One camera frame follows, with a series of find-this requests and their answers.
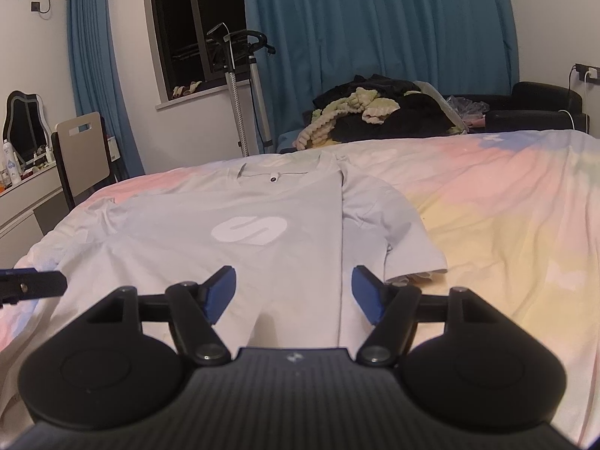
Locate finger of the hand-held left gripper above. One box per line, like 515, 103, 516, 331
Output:
0, 267, 67, 308

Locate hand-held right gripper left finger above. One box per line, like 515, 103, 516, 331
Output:
84, 265, 237, 366

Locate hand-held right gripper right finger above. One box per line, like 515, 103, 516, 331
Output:
351, 265, 504, 366

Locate pale grey T-shirt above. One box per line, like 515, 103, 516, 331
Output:
42, 150, 448, 352

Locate pile of dark clothes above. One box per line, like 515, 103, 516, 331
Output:
302, 74, 462, 144

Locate white dresser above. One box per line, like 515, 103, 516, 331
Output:
0, 162, 71, 268

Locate white bottle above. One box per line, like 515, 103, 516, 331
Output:
2, 141, 23, 186

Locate beige backed chair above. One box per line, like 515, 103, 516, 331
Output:
51, 111, 118, 212

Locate pastel bed cover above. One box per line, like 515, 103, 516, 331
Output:
0, 129, 600, 446

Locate black framed mirror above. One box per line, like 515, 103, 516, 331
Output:
2, 90, 51, 165

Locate cream fluffy knit cloth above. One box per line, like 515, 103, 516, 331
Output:
293, 87, 399, 151

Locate white perforated pole stand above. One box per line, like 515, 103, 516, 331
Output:
206, 22, 250, 158

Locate cloth on windowsill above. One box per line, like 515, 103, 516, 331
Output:
171, 81, 204, 99

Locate clear plastic bag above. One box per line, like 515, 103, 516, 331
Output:
445, 95, 488, 125

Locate narrow blue curtain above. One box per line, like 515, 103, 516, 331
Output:
67, 0, 146, 181

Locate black armchair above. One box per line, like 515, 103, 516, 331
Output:
445, 81, 589, 134

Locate wide blue curtain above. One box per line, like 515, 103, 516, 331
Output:
240, 0, 520, 153

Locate dark window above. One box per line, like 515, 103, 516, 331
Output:
147, 0, 249, 104

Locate silver pole with black handle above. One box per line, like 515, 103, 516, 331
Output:
229, 30, 276, 153

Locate white charging cable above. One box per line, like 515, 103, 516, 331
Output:
558, 66, 582, 129

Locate wall socket with plug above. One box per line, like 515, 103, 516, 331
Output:
574, 62, 600, 83

